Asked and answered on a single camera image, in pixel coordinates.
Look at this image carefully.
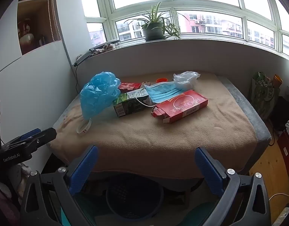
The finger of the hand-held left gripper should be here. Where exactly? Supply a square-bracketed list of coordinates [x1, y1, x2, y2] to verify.
[2, 127, 58, 155]
[18, 128, 42, 140]

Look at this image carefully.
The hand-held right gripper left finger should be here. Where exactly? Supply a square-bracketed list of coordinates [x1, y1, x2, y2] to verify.
[19, 145, 99, 226]

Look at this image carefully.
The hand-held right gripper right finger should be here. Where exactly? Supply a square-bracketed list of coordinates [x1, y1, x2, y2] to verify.
[194, 147, 272, 226]

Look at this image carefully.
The blue plastic basket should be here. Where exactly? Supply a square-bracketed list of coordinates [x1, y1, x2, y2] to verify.
[105, 174, 164, 219]

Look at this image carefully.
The red snack packet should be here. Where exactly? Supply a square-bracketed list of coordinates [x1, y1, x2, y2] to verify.
[118, 82, 143, 93]
[151, 89, 208, 124]

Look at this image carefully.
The green milk carton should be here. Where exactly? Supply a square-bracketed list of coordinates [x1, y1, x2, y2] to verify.
[113, 88, 151, 118]

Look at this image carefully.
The grey and pink towel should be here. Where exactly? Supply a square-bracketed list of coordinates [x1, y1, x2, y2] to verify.
[50, 72, 257, 179]

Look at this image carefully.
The blue plastic bag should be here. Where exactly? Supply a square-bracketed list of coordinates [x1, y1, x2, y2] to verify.
[80, 71, 121, 120]

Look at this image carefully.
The grey blanket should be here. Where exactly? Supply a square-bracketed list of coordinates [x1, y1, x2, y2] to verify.
[215, 75, 272, 172]

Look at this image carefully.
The red box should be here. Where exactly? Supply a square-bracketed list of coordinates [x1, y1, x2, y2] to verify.
[277, 129, 289, 177]

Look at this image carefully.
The black bar lamp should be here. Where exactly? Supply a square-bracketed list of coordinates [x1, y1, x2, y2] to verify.
[74, 40, 120, 67]

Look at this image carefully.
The white power strip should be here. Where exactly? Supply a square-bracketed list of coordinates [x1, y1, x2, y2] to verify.
[272, 207, 289, 225]

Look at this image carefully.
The blue face mask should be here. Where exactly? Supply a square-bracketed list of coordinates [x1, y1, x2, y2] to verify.
[135, 81, 186, 107]

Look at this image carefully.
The green paper gift bag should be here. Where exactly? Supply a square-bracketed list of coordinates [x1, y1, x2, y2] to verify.
[249, 72, 280, 120]

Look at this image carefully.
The clear plastic bag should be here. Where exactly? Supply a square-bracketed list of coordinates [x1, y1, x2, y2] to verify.
[173, 71, 201, 90]

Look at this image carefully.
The dark bag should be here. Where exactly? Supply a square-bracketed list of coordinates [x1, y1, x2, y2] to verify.
[269, 96, 289, 132]

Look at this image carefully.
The brown figurine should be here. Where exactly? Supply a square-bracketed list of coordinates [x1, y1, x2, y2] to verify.
[18, 18, 35, 52]

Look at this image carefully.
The patterned cloth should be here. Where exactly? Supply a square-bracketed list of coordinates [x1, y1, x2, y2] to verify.
[90, 44, 115, 57]

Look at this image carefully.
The orange pot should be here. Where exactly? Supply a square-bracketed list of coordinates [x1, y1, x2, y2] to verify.
[272, 74, 283, 89]

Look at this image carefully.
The potted spider plant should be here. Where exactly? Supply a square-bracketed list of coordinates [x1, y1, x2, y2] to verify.
[124, 1, 183, 41]

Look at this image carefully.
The white paper strip ring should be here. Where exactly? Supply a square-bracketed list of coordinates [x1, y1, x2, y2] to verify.
[77, 119, 92, 134]

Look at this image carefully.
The black cable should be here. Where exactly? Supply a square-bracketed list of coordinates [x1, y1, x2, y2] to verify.
[74, 65, 80, 96]

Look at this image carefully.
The white cable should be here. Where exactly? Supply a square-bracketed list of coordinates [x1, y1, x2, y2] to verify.
[269, 192, 289, 203]

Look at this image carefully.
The wooden wall shelf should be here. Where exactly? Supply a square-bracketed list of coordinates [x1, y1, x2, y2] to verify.
[16, 0, 62, 56]

